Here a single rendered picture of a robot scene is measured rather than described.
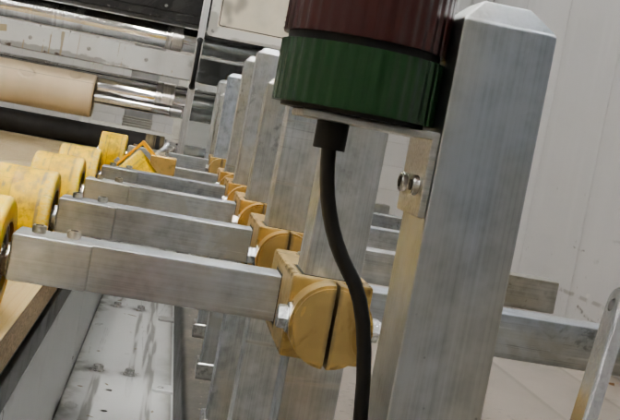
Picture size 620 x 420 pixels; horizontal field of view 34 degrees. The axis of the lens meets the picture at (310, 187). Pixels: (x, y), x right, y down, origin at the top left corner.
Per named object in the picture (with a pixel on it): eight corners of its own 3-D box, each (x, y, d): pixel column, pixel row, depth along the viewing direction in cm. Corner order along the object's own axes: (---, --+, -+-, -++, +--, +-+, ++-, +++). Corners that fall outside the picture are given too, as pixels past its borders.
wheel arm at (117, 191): (466, 268, 122) (472, 238, 121) (475, 272, 118) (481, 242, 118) (52, 196, 114) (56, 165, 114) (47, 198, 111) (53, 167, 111)
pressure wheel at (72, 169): (89, 145, 114) (77, 186, 108) (82, 199, 119) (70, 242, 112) (36, 135, 113) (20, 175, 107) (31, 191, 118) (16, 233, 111)
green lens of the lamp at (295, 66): (411, 126, 40) (422, 72, 40) (452, 129, 34) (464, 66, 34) (264, 98, 39) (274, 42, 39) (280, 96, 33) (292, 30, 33)
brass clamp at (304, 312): (338, 329, 72) (351, 260, 72) (374, 378, 59) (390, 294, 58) (254, 315, 71) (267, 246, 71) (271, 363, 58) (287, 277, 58)
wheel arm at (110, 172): (417, 241, 146) (422, 216, 146) (423, 244, 143) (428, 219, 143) (74, 181, 139) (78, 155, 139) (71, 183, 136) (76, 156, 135)
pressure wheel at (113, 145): (125, 148, 206) (120, 179, 211) (129, 128, 213) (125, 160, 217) (96, 142, 206) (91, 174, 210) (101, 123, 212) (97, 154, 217)
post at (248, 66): (213, 347, 165) (266, 60, 162) (214, 353, 161) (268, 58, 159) (192, 344, 164) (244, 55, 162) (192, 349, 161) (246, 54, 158)
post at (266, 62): (220, 390, 140) (281, 52, 138) (220, 398, 137) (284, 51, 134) (195, 387, 140) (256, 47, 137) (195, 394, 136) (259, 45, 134)
